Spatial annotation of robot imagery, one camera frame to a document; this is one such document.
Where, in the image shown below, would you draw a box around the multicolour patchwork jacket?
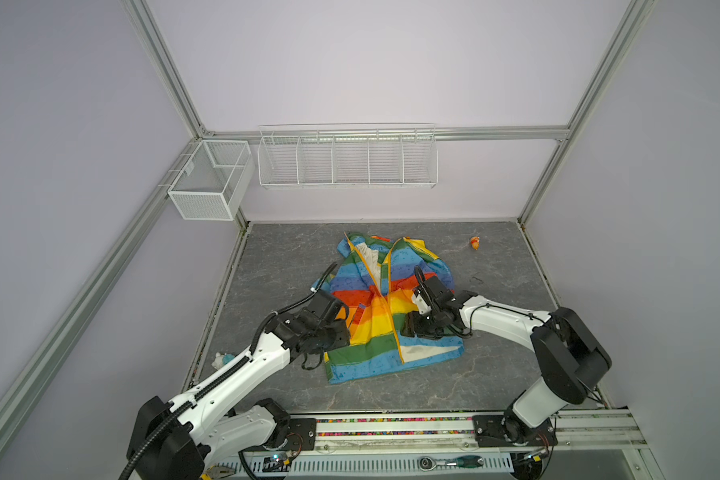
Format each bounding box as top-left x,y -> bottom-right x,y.
324,232 -> 465,384

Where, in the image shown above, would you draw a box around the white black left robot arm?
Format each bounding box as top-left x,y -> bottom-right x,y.
119,290 -> 350,479

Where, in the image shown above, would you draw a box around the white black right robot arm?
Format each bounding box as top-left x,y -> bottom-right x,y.
404,286 -> 612,448

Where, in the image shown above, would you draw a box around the white teal small toy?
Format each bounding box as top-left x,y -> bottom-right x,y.
211,352 -> 235,371

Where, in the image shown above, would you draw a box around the green circuit board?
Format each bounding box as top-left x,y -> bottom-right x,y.
261,452 -> 294,473

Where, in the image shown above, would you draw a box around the small white mesh basket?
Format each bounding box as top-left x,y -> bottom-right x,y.
168,140 -> 255,221

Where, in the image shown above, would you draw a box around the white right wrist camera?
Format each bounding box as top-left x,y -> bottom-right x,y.
411,293 -> 431,315

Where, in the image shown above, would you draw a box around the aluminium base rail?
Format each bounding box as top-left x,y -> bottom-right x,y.
215,410 -> 664,479

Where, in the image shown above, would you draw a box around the green handled ratchet wrench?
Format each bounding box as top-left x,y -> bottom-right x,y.
417,455 -> 485,471

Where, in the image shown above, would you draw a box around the black corrugated left cable conduit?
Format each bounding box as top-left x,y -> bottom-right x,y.
118,353 -> 253,480

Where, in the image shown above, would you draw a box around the long white wire basket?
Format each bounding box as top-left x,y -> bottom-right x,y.
258,123 -> 439,188

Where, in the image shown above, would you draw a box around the yellow handled pliers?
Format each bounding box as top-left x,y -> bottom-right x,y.
200,465 -> 237,480

